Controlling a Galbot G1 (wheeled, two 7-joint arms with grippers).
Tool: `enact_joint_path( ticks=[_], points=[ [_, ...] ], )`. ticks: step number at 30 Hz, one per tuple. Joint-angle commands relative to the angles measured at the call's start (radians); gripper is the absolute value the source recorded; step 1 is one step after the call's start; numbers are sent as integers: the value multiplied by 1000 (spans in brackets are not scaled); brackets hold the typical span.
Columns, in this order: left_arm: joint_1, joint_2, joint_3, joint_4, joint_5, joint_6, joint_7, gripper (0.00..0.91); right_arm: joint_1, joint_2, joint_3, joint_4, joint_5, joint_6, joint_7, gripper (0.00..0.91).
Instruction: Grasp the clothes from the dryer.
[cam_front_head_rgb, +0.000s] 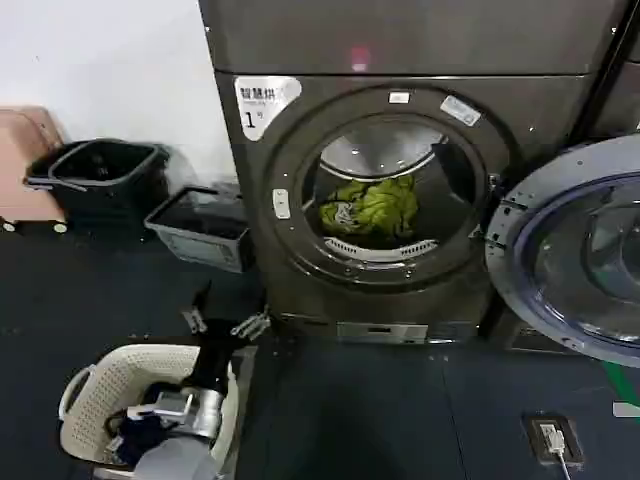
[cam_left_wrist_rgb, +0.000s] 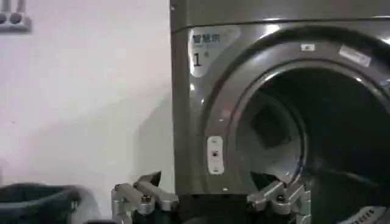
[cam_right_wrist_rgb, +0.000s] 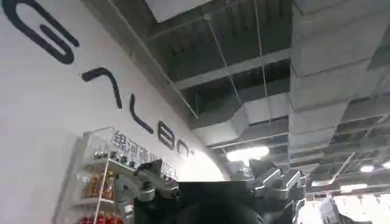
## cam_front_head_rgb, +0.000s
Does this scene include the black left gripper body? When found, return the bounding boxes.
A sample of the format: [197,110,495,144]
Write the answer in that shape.
[191,318,242,392]

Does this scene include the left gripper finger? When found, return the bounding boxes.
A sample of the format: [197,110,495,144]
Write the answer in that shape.
[230,298,274,342]
[180,279,214,335]

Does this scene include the grey plastic basket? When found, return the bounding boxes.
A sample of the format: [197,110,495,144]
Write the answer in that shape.
[143,185,252,274]

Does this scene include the white perforated laundry basket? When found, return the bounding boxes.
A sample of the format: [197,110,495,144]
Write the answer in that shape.
[58,343,239,474]

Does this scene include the dark blue clothes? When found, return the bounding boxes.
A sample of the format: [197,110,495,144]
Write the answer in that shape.
[103,381,169,467]

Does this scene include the black plastic basket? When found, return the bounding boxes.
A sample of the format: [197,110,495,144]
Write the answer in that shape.
[24,139,172,227]

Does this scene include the green garment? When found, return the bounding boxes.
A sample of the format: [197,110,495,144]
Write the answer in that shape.
[318,174,419,247]

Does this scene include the white number sticker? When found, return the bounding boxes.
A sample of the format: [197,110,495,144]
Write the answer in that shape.
[233,75,304,143]

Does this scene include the pink wheeled cart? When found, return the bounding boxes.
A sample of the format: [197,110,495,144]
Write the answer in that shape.
[0,106,69,234]

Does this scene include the black floor socket box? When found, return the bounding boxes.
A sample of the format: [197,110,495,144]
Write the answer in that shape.
[521,411,585,464]

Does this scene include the grey front-load dryer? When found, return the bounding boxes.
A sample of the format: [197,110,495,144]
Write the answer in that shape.
[197,0,615,352]

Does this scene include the round glass dryer door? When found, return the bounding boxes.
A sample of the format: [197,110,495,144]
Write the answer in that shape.
[483,135,640,369]

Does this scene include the green floor tape strip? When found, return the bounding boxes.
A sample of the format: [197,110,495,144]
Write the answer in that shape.
[601,358,640,402]

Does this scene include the grey neighbouring dryer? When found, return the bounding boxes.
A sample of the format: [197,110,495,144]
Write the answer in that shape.
[589,0,640,147]

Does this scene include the white plug with cable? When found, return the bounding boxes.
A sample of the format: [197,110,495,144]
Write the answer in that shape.
[545,422,575,480]

